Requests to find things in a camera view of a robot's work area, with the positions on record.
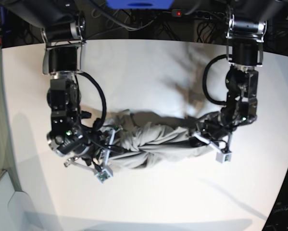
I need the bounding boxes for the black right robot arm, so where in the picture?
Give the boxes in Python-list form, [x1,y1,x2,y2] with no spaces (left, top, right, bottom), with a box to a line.
[1,0,119,182]

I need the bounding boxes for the grey t-shirt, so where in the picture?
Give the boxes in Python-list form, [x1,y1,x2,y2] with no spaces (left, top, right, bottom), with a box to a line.
[101,110,217,172]

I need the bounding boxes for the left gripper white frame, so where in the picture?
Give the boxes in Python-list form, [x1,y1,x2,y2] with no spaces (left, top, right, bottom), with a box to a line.
[189,120,233,152]

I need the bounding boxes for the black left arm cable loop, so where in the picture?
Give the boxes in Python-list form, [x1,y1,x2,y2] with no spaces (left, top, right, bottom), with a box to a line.
[202,54,231,105]

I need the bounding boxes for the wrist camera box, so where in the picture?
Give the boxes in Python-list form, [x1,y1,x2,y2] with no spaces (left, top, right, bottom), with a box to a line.
[216,151,232,164]
[95,168,113,183]

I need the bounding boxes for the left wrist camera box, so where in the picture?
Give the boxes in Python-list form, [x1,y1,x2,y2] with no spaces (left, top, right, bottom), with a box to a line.
[216,151,232,164]

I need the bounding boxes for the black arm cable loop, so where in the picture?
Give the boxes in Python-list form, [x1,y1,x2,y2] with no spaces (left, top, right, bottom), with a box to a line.
[75,72,108,135]
[202,54,231,105]

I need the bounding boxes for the blue box at top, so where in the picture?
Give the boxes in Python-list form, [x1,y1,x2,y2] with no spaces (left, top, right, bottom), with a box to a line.
[106,0,174,10]

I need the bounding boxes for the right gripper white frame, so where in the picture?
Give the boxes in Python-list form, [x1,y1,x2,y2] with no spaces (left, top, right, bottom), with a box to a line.
[64,126,124,174]

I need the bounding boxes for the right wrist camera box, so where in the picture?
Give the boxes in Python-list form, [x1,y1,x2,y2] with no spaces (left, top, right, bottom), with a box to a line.
[95,168,113,183]

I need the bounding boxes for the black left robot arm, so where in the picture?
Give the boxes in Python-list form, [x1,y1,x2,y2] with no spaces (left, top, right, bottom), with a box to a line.
[189,0,286,154]

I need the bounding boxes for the black power strip red switch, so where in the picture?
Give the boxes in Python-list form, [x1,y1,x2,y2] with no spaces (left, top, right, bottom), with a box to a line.
[171,9,225,20]

